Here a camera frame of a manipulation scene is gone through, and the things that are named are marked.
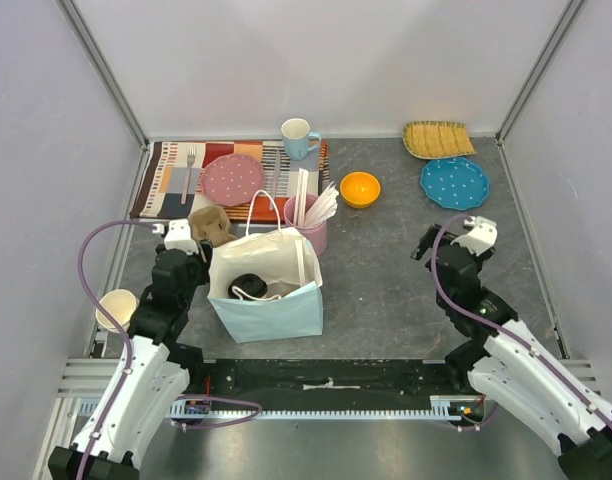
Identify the light blue mug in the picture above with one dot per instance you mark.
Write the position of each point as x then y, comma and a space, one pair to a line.
298, 138

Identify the colourful striped placemat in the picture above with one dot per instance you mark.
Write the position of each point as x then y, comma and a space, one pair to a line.
171, 184

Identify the silver fork pink handle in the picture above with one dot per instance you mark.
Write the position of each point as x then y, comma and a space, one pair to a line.
190, 161

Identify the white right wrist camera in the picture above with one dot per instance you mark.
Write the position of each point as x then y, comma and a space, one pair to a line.
480, 237

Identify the orange bowl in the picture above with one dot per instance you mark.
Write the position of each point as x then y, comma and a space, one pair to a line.
360, 189

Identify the yellow woven tray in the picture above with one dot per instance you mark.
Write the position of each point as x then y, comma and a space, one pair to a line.
430, 140

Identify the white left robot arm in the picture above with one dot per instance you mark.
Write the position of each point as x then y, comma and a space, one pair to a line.
152, 373

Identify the pink straw holder cup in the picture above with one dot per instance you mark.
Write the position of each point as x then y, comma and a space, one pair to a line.
317, 235

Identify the light blue paper bag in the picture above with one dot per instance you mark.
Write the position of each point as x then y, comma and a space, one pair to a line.
287, 310

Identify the pink polka dot plate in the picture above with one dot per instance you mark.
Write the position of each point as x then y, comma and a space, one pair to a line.
232, 180

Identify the grey table knife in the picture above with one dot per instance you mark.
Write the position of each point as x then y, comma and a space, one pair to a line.
276, 174

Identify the grey slotted cable duct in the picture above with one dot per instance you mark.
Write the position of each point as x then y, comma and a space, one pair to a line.
438, 410

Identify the white straw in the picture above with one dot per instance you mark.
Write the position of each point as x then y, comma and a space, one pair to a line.
330, 193
301, 197
299, 247
314, 214

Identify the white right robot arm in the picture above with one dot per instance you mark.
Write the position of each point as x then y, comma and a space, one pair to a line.
505, 362

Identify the blue polka dot plate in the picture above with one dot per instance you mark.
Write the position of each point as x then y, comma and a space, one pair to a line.
455, 183

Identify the black plastic cup lid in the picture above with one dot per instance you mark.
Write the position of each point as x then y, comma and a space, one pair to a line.
248, 287

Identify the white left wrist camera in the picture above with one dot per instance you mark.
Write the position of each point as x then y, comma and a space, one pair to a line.
177, 234

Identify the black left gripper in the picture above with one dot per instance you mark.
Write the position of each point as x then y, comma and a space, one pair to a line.
208, 252

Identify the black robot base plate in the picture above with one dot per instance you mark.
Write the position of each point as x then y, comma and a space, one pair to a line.
286, 385

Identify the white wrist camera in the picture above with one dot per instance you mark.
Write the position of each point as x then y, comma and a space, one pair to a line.
480, 237
177, 234

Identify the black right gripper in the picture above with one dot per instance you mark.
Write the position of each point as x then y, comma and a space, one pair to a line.
433, 245

